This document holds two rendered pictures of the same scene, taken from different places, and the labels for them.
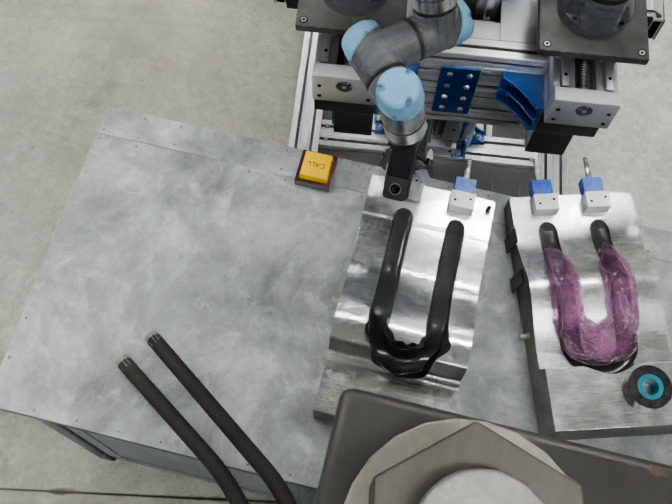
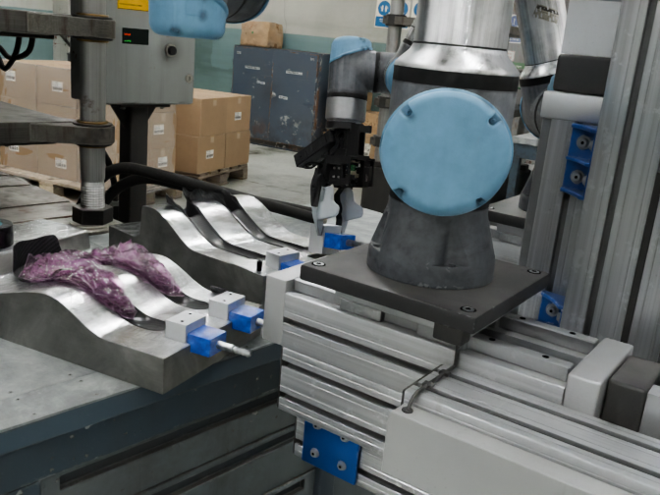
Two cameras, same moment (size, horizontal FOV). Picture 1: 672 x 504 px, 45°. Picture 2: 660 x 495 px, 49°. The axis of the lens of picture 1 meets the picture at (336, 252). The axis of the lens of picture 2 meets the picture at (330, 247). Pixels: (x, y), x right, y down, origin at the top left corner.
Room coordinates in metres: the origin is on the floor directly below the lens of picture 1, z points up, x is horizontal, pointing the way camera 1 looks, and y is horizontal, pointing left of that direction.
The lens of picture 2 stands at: (1.45, -1.28, 1.29)
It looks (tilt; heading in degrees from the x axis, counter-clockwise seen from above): 16 degrees down; 121
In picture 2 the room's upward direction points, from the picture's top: 5 degrees clockwise
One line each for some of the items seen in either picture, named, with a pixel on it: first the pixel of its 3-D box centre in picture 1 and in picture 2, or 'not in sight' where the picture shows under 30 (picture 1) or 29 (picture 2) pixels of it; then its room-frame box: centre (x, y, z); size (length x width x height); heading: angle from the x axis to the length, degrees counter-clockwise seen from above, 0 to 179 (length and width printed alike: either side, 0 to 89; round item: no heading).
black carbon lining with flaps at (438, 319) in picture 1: (417, 287); (231, 221); (0.55, -0.16, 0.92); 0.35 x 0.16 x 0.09; 169
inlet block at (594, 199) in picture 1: (590, 184); (212, 342); (0.82, -0.53, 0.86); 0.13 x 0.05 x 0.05; 6
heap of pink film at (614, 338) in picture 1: (594, 297); (96, 266); (0.55, -0.51, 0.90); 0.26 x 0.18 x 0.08; 6
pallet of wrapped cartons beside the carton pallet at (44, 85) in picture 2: not in sight; (87, 130); (-2.93, 2.40, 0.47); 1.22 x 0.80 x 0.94; 4
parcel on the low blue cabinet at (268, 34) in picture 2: not in sight; (261, 33); (-3.91, 5.74, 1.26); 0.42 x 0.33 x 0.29; 0
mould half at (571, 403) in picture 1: (591, 306); (91, 292); (0.55, -0.52, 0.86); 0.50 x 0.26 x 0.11; 6
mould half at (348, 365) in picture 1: (408, 302); (229, 242); (0.53, -0.15, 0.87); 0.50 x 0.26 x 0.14; 169
